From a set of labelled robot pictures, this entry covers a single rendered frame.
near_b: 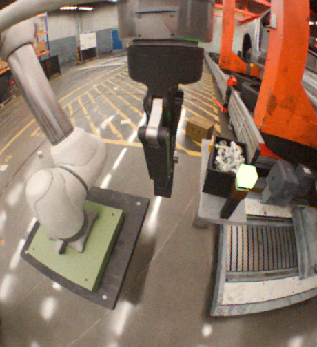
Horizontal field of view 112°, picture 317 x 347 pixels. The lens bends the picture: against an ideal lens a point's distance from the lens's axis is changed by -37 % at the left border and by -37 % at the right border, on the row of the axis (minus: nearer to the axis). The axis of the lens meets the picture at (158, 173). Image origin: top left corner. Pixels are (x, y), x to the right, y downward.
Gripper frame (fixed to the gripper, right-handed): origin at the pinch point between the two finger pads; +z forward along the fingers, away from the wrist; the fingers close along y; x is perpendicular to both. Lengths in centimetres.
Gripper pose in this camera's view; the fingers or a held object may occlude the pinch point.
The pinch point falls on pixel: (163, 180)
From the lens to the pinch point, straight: 27.3
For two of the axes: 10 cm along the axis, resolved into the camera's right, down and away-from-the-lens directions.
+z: 0.1, 6.8, 7.3
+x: 9.8, 1.5, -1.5
